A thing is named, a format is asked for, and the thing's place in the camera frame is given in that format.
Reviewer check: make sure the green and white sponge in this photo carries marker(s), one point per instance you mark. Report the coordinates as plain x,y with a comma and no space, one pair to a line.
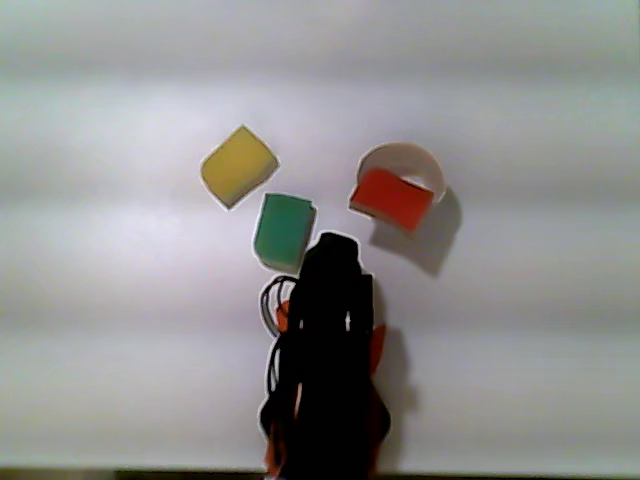
282,232

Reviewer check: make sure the yellow and white sponge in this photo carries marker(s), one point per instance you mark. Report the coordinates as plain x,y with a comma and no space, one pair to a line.
237,167

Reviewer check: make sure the red and white sponge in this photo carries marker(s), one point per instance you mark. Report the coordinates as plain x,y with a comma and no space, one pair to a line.
392,200

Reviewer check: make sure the white paper cup green tape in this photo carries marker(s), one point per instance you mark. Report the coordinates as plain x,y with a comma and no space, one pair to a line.
415,157

